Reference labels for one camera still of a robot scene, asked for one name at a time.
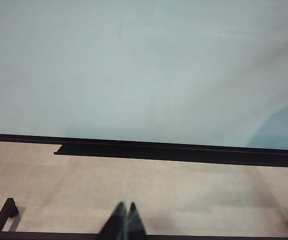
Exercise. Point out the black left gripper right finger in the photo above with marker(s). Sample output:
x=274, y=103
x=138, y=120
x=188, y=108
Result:
x=136, y=225

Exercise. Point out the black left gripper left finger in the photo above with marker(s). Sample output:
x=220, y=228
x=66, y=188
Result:
x=117, y=222

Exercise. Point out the black whiteboard pen tray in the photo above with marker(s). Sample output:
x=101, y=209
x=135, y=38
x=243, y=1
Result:
x=183, y=154

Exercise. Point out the black metal stand frame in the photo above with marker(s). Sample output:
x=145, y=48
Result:
x=2, y=215

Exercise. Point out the white glass whiteboard black frame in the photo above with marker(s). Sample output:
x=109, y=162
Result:
x=133, y=75

